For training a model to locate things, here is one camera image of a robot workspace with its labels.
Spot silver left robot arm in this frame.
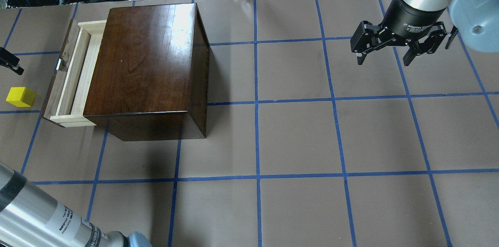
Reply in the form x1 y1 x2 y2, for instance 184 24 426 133
1 108 151 247

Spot dark wooden drawer box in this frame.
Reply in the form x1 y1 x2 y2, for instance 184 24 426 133
42 3 212 141

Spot yellow block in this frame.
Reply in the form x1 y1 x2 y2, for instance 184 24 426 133
5 86 36 108

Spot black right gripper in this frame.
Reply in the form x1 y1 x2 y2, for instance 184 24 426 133
350 0 447 67

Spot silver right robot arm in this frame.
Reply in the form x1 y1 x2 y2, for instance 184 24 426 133
350 0 499 66

